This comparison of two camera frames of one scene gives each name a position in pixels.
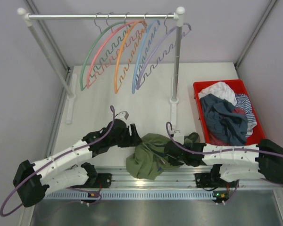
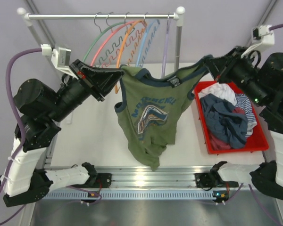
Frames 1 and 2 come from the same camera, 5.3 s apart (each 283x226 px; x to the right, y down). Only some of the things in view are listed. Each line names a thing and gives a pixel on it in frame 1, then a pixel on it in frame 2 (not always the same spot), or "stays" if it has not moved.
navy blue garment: [224, 126] stays
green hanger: [89, 48] stays
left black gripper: [132, 140] -> [96, 80]
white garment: [220, 89] stays
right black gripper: [172, 161] -> [221, 66]
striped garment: [243, 101] stays
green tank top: [148, 160] -> [148, 111]
